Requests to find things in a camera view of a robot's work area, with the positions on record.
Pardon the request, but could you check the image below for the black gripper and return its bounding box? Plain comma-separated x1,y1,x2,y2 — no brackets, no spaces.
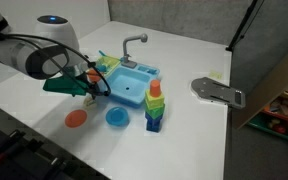
78,61,97,101

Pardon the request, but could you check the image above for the black tripod pole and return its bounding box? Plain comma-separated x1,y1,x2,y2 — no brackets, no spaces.
225,0,266,53

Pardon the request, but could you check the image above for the green storage bin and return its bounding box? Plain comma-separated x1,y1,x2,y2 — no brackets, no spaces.
246,113,288,145

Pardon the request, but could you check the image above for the blue toy dish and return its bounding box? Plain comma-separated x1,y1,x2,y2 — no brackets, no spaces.
97,63,108,73

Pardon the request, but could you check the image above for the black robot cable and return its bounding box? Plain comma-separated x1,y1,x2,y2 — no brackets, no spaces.
0,32,112,98

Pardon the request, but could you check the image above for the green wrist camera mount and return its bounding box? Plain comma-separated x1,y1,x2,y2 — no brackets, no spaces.
42,74,89,98

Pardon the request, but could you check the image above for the blue toy bowl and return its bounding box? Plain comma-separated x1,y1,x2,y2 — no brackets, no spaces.
105,106,130,128

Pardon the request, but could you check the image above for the grey metal mounting plate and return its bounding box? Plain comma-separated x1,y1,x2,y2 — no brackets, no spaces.
190,76,246,110

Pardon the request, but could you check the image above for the green stacking cup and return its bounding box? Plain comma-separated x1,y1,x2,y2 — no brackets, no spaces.
145,103,166,120

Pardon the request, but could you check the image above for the yellow stacking cup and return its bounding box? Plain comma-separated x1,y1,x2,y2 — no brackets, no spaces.
145,89,166,110

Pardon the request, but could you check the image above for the grey toy faucet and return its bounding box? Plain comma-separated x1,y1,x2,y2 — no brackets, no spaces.
120,33,149,69

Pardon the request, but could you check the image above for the orange toy plate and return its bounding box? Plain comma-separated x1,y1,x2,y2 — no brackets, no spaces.
64,109,88,129

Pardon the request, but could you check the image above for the yellow sticky note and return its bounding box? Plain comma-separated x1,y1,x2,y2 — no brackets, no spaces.
209,70,223,80

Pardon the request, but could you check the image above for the black perforated equipment base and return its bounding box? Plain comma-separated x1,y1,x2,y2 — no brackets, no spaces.
0,99,110,180

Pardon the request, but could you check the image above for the wooden toy shelf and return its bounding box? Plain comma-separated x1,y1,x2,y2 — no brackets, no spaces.
232,42,288,145

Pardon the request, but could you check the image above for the orange stacking cup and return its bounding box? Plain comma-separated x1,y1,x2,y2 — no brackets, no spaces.
149,79,162,98

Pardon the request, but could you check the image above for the yellow-green toy dish rack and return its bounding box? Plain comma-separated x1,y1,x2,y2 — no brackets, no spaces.
95,55,122,76

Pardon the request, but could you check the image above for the blue toy sink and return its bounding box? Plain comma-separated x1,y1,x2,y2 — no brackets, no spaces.
93,56,161,109

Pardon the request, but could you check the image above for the dark blue stacking cup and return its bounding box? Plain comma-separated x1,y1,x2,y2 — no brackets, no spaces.
145,118,162,133

